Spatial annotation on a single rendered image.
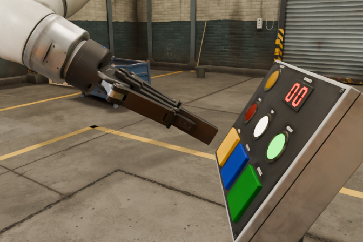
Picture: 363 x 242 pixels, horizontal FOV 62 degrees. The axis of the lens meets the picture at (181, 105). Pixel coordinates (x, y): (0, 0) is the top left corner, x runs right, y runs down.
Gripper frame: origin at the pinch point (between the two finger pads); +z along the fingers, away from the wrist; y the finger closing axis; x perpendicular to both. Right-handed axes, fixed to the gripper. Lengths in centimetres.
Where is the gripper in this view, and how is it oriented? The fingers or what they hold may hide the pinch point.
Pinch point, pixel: (194, 125)
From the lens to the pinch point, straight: 47.5
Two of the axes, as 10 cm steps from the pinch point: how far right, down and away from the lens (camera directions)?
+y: -0.2, 2.5, -9.7
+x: 5.0, -8.4, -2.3
